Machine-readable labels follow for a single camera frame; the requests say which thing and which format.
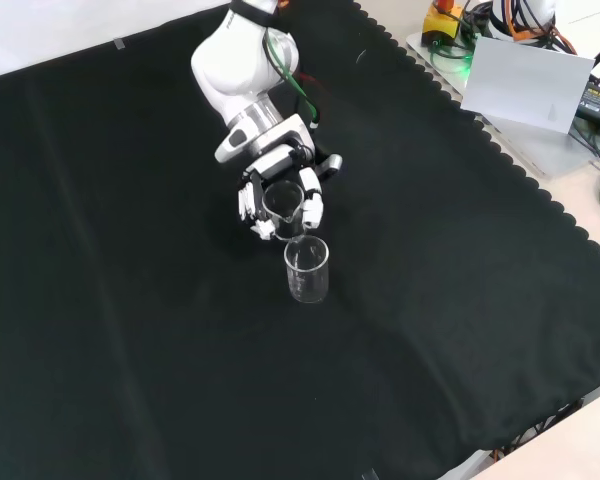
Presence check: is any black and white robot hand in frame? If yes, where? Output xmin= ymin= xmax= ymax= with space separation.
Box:
xmin=213 ymin=113 xmax=325 ymax=243

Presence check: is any clear glass beaker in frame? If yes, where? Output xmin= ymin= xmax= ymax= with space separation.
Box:
xmin=261 ymin=180 xmax=307 ymax=243
xmin=283 ymin=236 xmax=331 ymax=305

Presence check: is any black bench cloth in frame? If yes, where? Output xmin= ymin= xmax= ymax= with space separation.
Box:
xmin=0 ymin=0 xmax=600 ymax=480

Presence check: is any yellow red stop button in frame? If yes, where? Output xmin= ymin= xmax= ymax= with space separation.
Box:
xmin=421 ymin=0 xmax=465 ymax=45

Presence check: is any pale board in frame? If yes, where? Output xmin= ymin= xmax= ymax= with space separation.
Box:
xmin=459 ymin=33 xmax=597 ymax=136

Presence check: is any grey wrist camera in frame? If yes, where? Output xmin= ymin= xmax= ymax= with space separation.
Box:
xmin=320 ymin=152 xmax=345 ymax=178

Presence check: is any green cable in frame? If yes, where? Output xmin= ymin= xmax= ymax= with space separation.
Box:
xmin=261 ymin=28 xmax=322 ymax=130

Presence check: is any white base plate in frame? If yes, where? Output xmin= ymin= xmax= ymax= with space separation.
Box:
xmin=404 ymin=26 xmax=600 ymax=180

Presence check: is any orange cable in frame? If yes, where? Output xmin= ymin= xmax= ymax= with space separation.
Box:
xmin=498 ymin=0 xmax=579 ymax=56

